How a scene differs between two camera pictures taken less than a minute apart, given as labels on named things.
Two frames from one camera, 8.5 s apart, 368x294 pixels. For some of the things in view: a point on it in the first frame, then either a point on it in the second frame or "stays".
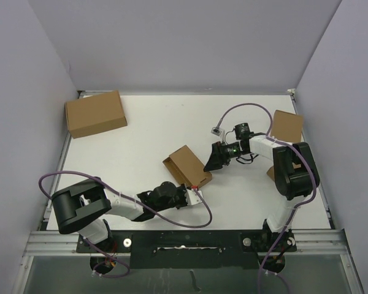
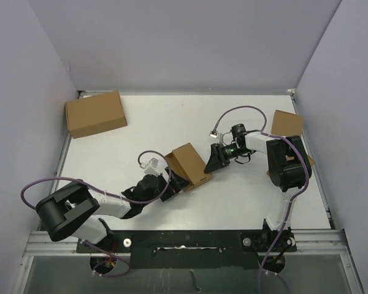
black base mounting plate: x=192 y=249 stays
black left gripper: x=182 y=188 to x=176 y=184
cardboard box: x=187 y=167 stays
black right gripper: x=216 y=160 stays
